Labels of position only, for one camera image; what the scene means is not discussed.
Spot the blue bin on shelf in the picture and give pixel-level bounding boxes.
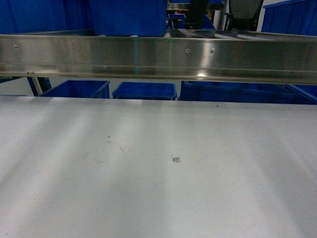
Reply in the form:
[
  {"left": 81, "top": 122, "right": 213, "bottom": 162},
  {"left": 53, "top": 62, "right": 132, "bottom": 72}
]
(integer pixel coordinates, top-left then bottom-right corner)
[{"left": 90, "top": 0, "right": 167, "bottom": 37}]

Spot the small printed marker sticker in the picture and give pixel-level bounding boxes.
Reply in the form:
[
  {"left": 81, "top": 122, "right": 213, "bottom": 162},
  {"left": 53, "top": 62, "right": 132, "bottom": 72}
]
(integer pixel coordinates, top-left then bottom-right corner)
[{"left": 171, "top": 155, "right": 181, "bottom": 163}]

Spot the blue floor bin middle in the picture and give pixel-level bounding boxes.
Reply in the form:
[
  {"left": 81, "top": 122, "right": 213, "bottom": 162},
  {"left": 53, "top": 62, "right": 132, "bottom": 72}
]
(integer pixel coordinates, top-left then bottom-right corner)
[{"left": 112, "top": 82, "right": 177, "bottom": 101}]

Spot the blue floor bin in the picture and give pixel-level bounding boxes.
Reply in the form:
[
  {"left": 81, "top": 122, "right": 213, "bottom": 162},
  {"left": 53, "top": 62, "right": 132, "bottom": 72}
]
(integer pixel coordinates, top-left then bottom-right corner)
[
  {"left": 178, "top": 81, "right": 317, "bottom": 105},
  {"left": 112, "top": 82, "right": 177, "bottom": 101},
  {"left": 40, "top": 80, "right": 110, "bottom": 99}
]

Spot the blue floor bin left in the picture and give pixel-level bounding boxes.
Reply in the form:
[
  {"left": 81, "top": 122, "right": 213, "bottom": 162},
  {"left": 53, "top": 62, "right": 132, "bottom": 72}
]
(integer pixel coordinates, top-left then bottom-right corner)
[{"left": 40, "top": 80, "right": 110, "bottom": 99}]

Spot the blue floor bin right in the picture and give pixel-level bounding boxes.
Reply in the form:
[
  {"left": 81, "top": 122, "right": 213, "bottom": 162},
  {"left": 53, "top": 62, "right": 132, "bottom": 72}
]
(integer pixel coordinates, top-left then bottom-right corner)
[{"left": 178, "top": 81, "right": 317, "bottom": 105}]

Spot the black mesh office chair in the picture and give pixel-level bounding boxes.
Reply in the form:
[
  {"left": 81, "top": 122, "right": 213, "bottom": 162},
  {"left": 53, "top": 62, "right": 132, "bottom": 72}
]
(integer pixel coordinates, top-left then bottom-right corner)
[{"left": 224, "top": 0, "right": 264, "bottom": 31}]

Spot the blue bin far right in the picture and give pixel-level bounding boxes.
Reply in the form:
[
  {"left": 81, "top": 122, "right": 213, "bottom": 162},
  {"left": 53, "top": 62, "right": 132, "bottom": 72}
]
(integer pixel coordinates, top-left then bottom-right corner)
[{"left": 262, "top": 0, "right": 317, "bottom": 36}]

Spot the large blue bin left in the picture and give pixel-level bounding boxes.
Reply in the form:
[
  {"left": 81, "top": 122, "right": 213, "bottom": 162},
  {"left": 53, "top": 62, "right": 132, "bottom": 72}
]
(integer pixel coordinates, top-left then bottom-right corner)
[{"left": 0, "top": 0, "right": 94, "bottom": 34}]

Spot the stainless steel shelf rail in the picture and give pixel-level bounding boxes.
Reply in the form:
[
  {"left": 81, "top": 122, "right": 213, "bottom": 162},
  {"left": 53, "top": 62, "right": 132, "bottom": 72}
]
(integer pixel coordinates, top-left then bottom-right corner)
[{"left": 0, "top": 30, "right": 317, "bottom": 85}]

